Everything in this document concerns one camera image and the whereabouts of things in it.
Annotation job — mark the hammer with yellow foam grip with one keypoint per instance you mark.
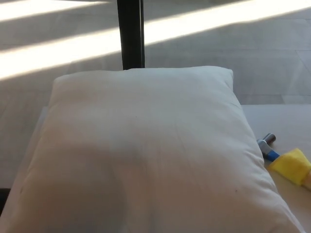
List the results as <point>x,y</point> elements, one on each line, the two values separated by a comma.
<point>290,163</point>

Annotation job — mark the black vertical post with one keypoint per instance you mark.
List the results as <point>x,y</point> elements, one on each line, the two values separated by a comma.
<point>130,34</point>

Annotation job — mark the white square pillow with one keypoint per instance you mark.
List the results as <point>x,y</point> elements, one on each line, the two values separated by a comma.
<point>145,150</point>

